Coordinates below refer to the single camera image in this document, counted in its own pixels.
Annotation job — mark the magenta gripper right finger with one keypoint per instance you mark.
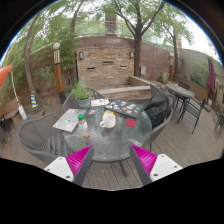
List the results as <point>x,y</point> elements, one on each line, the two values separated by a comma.
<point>144,161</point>

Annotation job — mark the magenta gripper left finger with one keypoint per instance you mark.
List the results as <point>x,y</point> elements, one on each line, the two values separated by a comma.
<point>79,163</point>

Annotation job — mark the small bottle with green cap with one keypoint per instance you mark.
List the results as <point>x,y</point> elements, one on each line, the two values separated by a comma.
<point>82,122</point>

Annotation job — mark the red round coaster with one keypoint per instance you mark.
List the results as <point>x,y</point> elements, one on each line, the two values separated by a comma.
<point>130,122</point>

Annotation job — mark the silver laptop with stickers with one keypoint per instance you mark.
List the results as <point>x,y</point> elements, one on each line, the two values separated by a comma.
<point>69,120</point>

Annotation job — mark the round glass patio table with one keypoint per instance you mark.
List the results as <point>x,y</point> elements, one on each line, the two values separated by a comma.
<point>110,144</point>

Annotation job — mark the grey wicker chair left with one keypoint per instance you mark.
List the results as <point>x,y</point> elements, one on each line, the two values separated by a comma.
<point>42,140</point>

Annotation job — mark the black laptop with stickers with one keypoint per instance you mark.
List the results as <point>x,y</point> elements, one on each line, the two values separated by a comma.
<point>125,108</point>

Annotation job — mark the white ceramic mug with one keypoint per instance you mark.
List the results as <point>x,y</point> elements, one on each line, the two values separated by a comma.
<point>108,121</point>

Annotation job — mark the grey chair with backpack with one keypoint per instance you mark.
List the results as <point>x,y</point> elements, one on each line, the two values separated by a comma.
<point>145,101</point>

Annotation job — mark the grey chair behind table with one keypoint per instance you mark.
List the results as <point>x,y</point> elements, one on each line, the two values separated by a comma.
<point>70,102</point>

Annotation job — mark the white booklet with stickers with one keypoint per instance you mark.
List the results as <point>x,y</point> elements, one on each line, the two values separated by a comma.
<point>99,102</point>

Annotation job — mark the potted green plant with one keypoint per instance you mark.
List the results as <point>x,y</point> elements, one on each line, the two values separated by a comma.
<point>81,94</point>

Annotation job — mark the black metal chair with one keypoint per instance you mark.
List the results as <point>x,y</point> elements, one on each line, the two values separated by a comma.
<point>194,110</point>

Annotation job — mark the striped traffic cone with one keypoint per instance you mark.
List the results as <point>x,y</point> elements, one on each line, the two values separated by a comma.
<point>34,104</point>

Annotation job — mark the closed maroon patio umbrella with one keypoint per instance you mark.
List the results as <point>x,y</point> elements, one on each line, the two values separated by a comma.
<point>211,78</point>

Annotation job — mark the orange umbrella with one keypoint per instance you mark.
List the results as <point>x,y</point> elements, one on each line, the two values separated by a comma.
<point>4,71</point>

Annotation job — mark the tall wooden lamp post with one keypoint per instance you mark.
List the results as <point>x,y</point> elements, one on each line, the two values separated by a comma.
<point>58,73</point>

